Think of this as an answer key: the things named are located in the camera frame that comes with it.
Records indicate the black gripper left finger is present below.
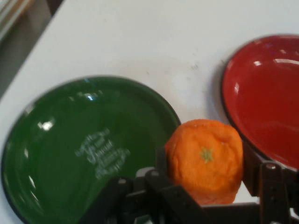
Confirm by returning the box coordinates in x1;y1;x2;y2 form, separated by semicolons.
79;146;211;224

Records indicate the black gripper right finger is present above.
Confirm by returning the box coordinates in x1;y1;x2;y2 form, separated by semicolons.
242;140;299;224

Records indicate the orange mandarin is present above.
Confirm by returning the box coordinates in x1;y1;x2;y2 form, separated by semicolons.
164;119;244;205

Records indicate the red enamel plate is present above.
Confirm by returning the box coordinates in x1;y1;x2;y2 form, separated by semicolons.
221;34;299;170

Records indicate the green enamel plate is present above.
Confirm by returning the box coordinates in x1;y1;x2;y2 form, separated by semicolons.
1;75;182;224

